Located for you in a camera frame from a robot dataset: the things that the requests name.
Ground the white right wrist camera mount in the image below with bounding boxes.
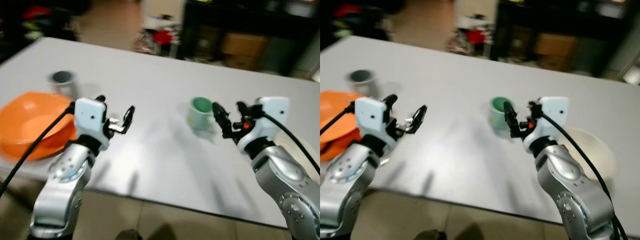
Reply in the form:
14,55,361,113
237,96,291,154
523,95,570,154

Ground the red bag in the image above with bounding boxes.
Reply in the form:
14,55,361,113
152,29,174,47
466,28,488,46

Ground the brown cardboard box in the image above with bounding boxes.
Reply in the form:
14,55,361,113
221,32,270,70
534,32,582,72

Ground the dark cabinet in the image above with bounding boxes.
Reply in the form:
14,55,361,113
179,0,321,77
492,0,640,77

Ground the orange plate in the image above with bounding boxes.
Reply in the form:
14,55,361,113
0,125,80,162
320,131,363,162

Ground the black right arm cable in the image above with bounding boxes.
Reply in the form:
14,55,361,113
261,112,321,175
541,113,629,240

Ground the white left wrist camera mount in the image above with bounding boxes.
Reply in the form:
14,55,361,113
73,97,113,152
353,96,390,147

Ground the grey mug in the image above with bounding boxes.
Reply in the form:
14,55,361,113
47,70,79,99
345,69,377,99

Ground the white bowl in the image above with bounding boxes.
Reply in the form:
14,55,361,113
276,131,321,182
559,126,618,182

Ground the orange bowl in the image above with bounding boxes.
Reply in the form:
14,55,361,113
0,91,77,152
320,90,365,147

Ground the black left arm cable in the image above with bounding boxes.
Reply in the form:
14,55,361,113
320,101,357,137
0,101,77,198

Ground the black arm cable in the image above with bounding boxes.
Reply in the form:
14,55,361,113
261,112,321,175
0,101,77,198
320,101,357,137
541,113,629,240

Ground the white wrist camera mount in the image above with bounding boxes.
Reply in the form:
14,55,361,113
73,97,113,152
353,96,390,147
237,96,291,154
523,95,570,154

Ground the green mug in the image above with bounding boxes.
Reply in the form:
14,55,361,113
187,96,217,132
488,96,517,132

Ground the dark robot foot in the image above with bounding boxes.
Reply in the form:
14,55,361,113
115,228,144,240
414,229,447,240

